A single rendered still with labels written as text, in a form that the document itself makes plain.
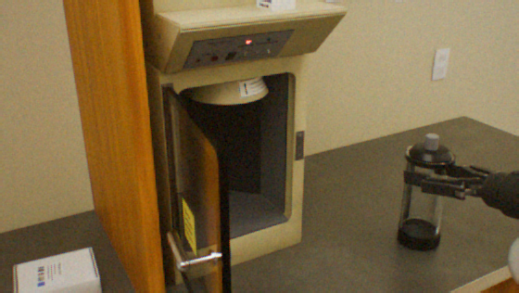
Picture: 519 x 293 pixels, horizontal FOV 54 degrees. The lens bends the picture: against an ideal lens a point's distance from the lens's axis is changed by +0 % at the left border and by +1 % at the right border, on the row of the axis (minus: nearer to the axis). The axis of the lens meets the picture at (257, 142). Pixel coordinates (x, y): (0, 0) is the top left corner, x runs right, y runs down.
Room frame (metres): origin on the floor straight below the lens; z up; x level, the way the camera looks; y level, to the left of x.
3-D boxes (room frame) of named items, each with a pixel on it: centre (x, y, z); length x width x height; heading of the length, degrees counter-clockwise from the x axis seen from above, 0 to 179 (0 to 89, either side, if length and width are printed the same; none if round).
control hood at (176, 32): (0.90, 0.01, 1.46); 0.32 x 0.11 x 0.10; 119
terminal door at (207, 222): (0.72, 0.10, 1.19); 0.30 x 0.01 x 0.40; 22
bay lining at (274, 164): (1.05, 0.09, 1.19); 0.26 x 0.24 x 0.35; 119
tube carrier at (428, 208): (1.04, -0.39, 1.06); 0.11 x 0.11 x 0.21
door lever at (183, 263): (0.64, 0.10, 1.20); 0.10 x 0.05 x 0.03; 22
